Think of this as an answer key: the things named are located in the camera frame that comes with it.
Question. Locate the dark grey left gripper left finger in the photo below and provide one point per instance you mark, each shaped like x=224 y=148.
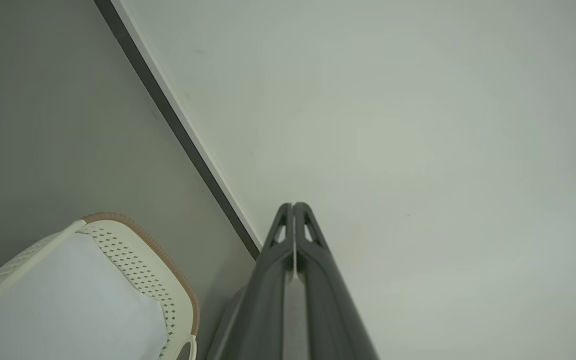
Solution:
x=263 y=310

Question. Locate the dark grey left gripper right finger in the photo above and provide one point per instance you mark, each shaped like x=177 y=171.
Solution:
x=330 y=310

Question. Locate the white perforated laundry basket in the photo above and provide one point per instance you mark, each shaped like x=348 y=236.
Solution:
x=133 y=260

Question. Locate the white and black baseboard strip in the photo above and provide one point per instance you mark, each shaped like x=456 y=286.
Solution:
x=167 y=106

